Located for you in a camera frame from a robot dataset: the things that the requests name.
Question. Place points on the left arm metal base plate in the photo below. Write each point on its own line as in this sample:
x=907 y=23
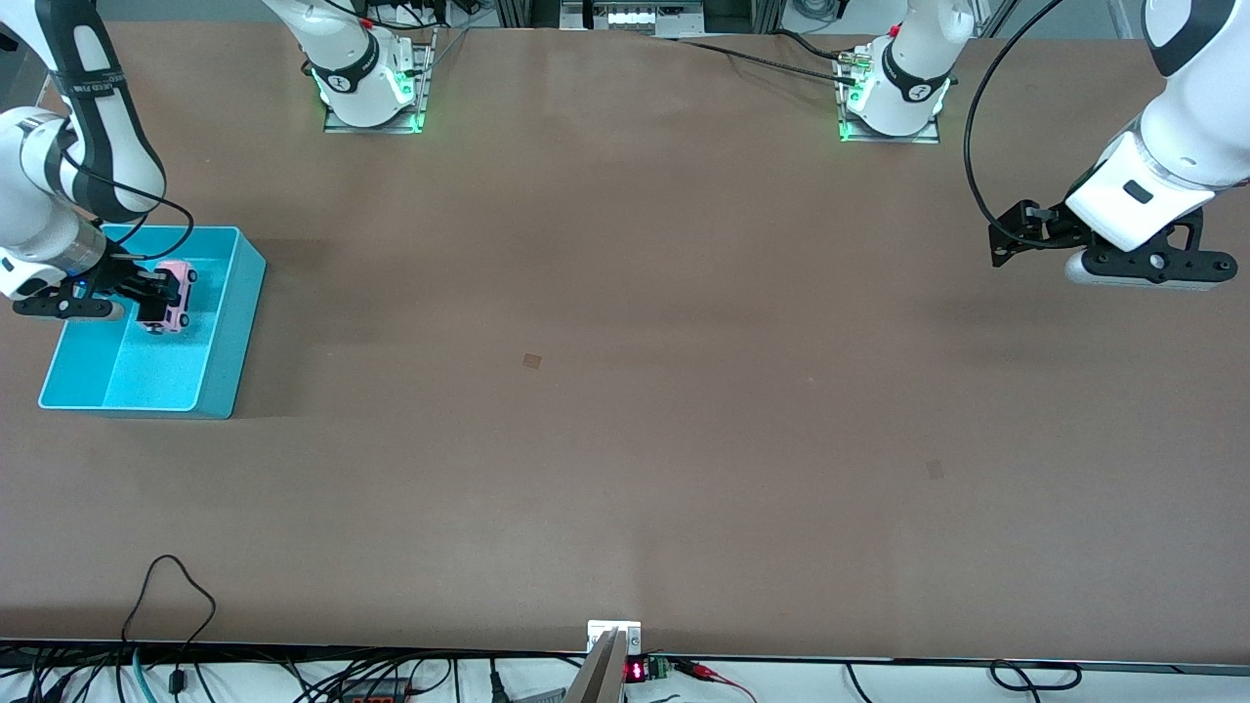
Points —
x=933 y=137

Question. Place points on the red digit display module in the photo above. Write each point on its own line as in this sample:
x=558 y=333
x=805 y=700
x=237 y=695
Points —
x=637 y=671

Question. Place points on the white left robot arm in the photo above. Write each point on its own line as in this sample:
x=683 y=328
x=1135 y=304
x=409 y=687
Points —
x=1133 y=195

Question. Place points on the aluminium frame structure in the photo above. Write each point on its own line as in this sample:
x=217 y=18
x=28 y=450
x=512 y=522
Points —
x=576 y=15

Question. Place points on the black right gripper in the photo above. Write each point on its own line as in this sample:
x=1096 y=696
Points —
x=119 y=275

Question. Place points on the turquoise plastic bin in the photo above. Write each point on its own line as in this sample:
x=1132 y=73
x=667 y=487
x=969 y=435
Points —
x=146 y=376

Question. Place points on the pink toy jeep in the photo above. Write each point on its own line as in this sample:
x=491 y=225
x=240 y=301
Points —
x=178 y=312

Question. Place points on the grey aluminium bar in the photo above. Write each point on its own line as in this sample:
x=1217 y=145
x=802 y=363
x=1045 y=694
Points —
x=601 y=674

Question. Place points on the red clip lead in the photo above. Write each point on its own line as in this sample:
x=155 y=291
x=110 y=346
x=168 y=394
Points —
x=708 y=672

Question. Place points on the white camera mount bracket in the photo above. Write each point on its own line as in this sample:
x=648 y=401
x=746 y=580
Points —
x=598 y=630

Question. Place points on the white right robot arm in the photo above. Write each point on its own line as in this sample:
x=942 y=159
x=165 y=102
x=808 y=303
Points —
x=98 y=146

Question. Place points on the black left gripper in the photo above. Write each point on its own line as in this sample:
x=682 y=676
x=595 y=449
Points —
x=1053 y=230

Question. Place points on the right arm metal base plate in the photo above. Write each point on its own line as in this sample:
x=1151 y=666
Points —
x=422 y=107

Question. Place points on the black left camera bracket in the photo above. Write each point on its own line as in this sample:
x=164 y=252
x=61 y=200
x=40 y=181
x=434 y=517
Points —
x=1157 y=259

